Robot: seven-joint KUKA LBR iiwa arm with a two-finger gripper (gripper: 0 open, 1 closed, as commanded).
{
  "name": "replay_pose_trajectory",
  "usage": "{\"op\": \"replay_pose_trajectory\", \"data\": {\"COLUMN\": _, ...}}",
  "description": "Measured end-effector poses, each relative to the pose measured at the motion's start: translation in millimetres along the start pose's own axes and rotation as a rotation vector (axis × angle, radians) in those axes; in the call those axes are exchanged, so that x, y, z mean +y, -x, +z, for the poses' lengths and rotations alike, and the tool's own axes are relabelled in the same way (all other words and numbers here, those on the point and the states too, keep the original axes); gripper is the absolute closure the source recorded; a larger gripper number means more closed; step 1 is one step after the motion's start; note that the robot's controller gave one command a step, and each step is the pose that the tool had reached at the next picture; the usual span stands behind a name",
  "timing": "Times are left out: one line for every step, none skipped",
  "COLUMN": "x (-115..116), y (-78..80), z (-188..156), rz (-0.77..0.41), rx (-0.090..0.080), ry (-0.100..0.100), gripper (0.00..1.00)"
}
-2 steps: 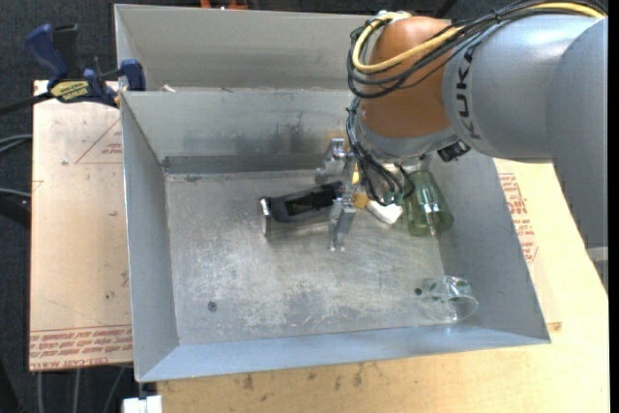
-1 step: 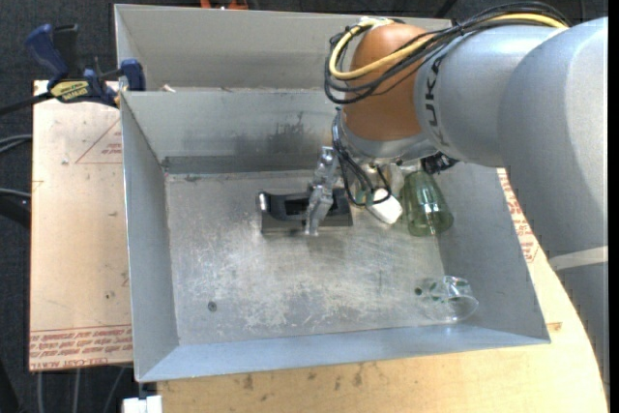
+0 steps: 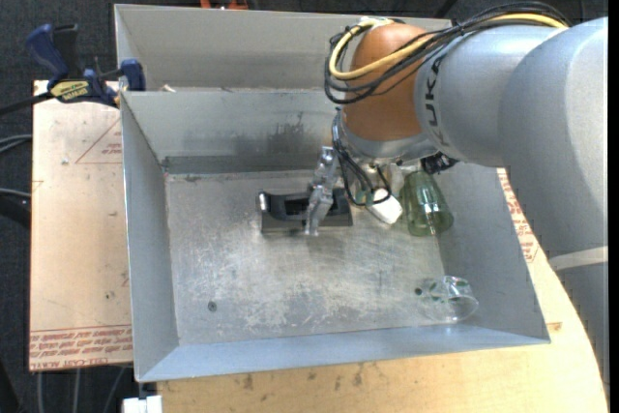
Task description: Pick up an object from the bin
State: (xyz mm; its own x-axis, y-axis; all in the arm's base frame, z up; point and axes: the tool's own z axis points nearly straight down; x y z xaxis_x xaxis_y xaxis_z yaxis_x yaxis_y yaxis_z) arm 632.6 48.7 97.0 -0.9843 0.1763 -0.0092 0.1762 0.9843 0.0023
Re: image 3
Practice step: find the black cylinder on white bracket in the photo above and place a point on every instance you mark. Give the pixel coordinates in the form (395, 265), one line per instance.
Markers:
(436, 164)

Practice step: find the grey metal bin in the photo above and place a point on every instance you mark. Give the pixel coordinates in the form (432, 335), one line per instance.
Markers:
(290, 295)

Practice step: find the black plastic tool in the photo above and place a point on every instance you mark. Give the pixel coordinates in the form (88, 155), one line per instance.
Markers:
(280, 213)

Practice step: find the brown cardboard board, red print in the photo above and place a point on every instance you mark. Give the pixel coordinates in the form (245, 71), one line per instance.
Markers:
(77, 227)

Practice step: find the clear glass cup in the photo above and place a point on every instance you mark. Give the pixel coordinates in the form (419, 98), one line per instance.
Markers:
(452, 300)

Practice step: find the clear green plastic bottle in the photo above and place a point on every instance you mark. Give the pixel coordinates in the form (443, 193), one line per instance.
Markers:
(425, 213)

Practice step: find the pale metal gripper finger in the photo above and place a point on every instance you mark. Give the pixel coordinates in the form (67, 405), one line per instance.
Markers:
(312, 215)
(327, 200)

